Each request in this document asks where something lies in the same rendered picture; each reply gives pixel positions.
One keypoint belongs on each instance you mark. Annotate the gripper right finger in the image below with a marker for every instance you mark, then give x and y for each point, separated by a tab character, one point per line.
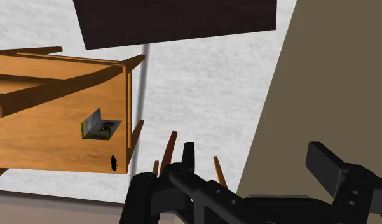
328	166

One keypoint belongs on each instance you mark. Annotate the brown wooden table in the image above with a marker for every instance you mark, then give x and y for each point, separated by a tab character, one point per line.
48	136

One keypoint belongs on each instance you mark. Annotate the grey green open box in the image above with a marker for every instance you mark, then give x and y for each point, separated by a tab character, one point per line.
99	128

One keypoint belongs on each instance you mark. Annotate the brown wooden legged furniture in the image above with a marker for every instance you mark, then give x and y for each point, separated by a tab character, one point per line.
169	149

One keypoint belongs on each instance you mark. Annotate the small black oblong object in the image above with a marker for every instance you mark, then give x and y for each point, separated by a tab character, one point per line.
113	163

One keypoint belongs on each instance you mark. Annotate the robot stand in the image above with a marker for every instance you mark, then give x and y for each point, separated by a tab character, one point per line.
178	20

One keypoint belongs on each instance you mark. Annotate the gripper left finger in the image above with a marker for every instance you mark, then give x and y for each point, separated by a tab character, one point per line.
203	192

